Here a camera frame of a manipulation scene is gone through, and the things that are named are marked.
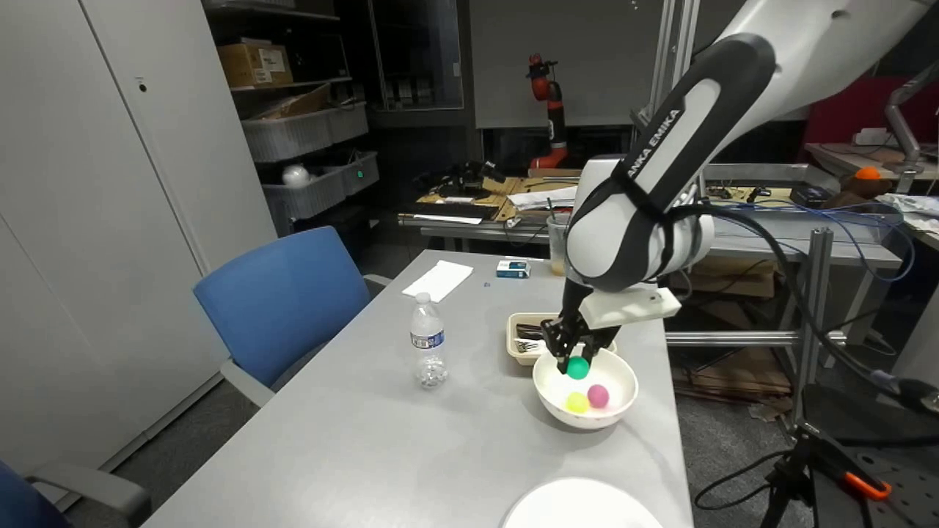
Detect clear plastic cup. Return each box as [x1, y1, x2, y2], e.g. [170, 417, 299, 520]
[542, 210, 576, 278]

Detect black plastic forks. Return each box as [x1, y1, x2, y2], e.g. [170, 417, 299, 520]
[513, 319, 559, 347]

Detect clear water bottle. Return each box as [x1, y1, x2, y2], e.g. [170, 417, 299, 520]
[405, 291, 451, 391]

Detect red and black tool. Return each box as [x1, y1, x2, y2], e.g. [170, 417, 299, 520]
[526, 53, 572, 171]

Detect cluttered work table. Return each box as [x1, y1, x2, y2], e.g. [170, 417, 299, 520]
[393, 159, 939, 273]

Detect white round object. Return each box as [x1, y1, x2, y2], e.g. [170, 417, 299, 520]
[280, 162, 316, 191]

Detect beige cutlery tray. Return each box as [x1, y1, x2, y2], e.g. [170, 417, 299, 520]
[503, 308, 623, 369]

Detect white paper sheet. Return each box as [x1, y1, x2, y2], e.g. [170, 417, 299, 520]
[399, 257, 476, 304]

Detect dark red panel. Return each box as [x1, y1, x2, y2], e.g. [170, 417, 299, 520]
[802, 71, 939, 150]

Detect orange handled tool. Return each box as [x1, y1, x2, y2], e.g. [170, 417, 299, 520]
[848, 162, 890, 188]

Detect grey metal cabinet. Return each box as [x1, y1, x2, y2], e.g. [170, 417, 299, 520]
[0, 0, 281, 482]

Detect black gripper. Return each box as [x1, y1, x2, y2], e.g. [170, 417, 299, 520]
[540, 282, 626, 380]

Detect grey storage bin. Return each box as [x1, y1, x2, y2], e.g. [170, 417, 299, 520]
[262, 147, 381, 226]
[242, 100, 374, 165]

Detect white bowl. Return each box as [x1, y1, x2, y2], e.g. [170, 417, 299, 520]
[531, 341, 642, 432]

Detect aluminium frame post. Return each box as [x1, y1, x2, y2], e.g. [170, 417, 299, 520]
[663, 226, 848, 421]

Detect black tripod with orange clamp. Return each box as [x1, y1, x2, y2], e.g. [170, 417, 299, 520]
[760, 418, 896, 528]

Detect brown cardboard scraps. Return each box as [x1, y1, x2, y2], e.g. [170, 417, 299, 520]
[415, 165, 591, 223]

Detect cardboard boxes under table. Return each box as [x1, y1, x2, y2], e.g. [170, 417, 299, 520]
[667, 254, 798, 401]

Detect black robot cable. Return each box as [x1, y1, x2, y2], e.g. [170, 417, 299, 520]
[673, 203, 939, 414]

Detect brown cardboard box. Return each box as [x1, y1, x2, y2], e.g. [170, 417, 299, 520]
[217, 39, 297, 90]

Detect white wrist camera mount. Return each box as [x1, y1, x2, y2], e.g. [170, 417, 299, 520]
[576, 284, 683, 330]

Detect blue office chair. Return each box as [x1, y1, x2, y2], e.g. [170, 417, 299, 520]
[190, 223, 393, 410]
[0, 458, 155, 528]

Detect white plate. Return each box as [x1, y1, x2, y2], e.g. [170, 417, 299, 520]
[500, 476, 667, 528]

